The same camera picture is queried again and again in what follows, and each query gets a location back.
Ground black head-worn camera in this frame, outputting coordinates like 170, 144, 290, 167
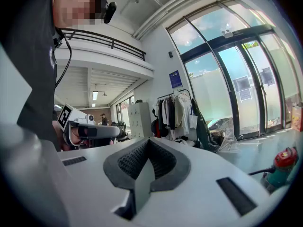
93, 0, 117, 25

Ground person's black t-shirt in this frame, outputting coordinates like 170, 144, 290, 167
0, 0, 59, 152

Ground black office chair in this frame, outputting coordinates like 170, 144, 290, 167
111, 121, 130, 143

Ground orange cardboard box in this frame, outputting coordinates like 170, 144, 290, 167
290, 105, 303, 132

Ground white tote bag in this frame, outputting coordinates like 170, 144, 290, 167
188, 107, 198, 129

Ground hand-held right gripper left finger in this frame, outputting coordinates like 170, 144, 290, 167
58, 137, 150, 227

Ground black head camera cable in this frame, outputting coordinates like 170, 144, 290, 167
53, 26, 72, 88

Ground black clothes rack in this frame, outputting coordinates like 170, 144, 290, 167
156, 88, 192, 141

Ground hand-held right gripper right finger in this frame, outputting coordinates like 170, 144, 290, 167
132, 137, 272, 227

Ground row of hanging clothes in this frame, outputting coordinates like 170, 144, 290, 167
151, 92, 198, 141

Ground person's head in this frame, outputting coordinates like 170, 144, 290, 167
52, 0, 107, 30

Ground black balcony railing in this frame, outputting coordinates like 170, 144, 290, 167
60, 28, 146, 61

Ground white ceiling pipes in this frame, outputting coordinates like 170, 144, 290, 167
132, 0, 237, 41

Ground black corrugated vacuum hose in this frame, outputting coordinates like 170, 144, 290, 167
248, 166, 276, 176

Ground red and green vacuum cleaner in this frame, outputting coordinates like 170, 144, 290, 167
261, 147, 299, 189

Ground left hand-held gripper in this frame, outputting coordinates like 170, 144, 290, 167
57, 103, 120, 147

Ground black garment bag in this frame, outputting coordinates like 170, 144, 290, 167
191, 98, 220, 153

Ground blue wall poster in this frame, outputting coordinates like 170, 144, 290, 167
169, 70, 183, 89

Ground glass entrance door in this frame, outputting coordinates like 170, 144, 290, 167
165, 0, 301, 140

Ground person's left hand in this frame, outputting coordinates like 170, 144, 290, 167
70, 127, 90, 146

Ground person's left forearm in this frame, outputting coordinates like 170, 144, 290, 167
52, 121, 70, 152

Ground white locker cabinet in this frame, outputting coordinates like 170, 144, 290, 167
127, 102, 152, 139

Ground transparent umbrella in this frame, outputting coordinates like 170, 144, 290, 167
208, 117, 240, 152

